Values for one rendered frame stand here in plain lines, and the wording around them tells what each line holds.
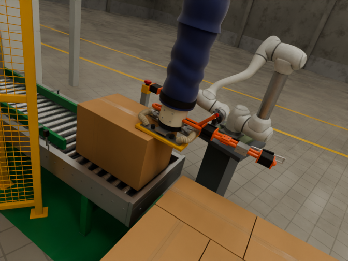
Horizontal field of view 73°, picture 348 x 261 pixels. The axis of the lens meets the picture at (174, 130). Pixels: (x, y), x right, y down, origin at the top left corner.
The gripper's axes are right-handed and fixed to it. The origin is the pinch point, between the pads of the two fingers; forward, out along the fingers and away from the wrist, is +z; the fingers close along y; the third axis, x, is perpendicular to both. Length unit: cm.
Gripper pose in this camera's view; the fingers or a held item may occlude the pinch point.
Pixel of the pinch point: (209, 127)
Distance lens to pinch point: 143.1
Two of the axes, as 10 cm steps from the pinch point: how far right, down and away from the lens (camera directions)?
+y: -2.2, 8.6, 4.6
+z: -3.9, 3.5, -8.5
